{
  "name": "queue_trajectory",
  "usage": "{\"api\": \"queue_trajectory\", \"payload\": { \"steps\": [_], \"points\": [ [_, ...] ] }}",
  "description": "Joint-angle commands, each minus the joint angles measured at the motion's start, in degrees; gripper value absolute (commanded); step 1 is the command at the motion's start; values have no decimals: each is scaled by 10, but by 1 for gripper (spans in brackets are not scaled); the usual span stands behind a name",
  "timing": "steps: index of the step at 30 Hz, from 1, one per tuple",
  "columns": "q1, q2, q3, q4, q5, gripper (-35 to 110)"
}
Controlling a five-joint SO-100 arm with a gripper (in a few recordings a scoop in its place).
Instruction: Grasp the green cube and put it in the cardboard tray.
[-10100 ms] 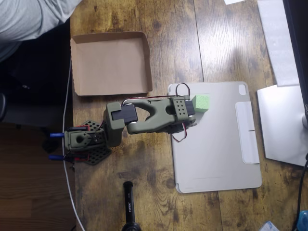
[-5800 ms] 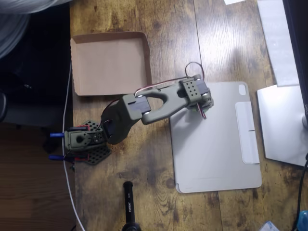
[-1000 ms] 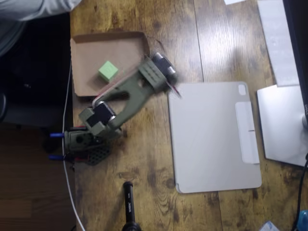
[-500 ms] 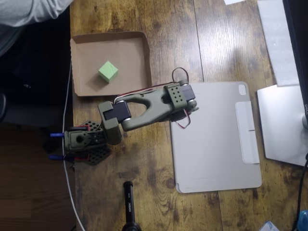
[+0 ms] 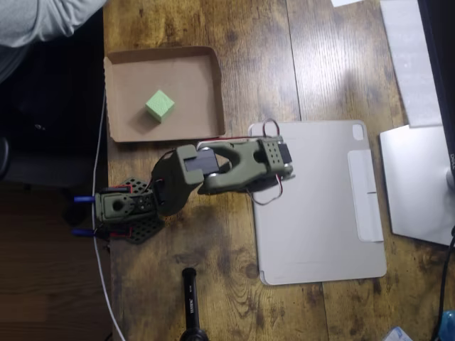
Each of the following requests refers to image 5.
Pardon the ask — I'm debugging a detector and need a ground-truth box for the blue round object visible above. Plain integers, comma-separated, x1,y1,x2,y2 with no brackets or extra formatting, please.
439,309,455,341

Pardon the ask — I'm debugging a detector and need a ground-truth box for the person in grey shirt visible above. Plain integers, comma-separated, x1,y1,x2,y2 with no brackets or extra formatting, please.
0,0,107,85

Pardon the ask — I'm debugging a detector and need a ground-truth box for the brown cardboard tray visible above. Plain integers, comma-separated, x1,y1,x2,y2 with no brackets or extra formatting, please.
103,45,227,144

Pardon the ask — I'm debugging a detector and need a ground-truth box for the black chair armrest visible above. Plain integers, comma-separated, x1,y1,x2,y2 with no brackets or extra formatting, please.
0,136,10,180

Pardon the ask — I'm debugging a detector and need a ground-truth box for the white foam sheet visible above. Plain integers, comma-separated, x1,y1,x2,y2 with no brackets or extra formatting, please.
380,0,444,129

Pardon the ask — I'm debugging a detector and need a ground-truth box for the white cable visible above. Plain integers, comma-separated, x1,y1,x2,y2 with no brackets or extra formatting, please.
91,88,126,341

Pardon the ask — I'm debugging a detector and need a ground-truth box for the black cable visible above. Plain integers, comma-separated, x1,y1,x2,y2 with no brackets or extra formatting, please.
434,227,455,341

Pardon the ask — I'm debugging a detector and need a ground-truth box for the black camera stand pole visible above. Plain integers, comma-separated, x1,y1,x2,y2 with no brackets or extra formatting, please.
179,268,209,341

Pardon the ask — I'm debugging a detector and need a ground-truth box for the red and black servo wire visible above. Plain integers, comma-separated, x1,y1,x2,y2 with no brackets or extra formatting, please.
151,119,286,207

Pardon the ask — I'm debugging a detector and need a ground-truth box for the tablet in beige case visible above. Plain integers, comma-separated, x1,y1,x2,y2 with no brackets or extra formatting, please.
247,119,387,286

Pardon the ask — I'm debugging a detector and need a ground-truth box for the silver monitor stand base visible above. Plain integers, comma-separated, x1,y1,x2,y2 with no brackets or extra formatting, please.
379,124,455,247

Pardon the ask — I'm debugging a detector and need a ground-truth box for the light green foam cube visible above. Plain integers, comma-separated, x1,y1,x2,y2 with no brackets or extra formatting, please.
144,90,176,124

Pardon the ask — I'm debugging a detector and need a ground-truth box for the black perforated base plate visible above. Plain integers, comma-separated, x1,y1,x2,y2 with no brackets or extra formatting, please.
99,176,166,246

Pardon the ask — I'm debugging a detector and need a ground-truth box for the black Dell monitor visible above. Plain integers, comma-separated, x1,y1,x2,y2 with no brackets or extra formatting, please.
417,0,455,171

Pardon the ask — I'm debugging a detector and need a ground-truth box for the white and blue box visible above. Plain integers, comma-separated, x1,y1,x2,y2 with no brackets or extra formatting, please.
383,325,415,341

